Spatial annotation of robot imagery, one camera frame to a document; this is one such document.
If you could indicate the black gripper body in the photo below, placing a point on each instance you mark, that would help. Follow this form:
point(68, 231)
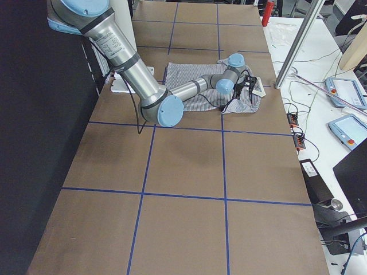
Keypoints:
point(250, 92)

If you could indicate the blue white striped polo shirt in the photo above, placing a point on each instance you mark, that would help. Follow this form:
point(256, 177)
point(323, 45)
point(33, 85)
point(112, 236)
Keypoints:
point(205, 87)

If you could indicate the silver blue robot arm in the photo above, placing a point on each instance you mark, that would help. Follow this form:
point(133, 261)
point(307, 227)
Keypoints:
point(96, 20)

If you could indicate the white hook reaching stick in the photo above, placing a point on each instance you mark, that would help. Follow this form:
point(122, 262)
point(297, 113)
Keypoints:
point(336, 101)

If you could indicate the clear plastic sheet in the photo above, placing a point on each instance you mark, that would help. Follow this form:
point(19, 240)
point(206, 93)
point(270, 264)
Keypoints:
point(283, 34)

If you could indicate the black orange power strip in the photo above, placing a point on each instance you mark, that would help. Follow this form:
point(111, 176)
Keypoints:
point(296, 131)

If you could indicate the red cylinder tube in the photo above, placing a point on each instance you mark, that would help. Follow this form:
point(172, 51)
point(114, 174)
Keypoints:
point(267, 13)

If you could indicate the upper blue teach pendant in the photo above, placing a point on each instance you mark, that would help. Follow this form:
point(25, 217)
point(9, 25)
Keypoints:
point(347, 90)

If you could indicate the blue teach pendant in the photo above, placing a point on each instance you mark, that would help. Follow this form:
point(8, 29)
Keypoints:
point(347, 90)
point(349, 129)

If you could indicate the lower blue teach pendant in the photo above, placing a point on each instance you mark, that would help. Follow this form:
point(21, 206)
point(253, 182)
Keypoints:
point(349, 129)

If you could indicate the black box with label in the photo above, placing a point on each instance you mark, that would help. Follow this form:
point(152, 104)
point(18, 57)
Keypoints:
point(316, 187)

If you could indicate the black monitor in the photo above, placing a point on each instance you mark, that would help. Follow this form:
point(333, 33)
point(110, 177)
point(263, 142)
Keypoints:
point(351, 176)

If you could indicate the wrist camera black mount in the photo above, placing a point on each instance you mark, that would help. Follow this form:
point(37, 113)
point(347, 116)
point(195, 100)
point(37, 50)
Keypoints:
point(250, 82)

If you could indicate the aluminium frame post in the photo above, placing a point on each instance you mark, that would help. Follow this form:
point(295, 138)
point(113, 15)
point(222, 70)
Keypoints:
point(301, 35)

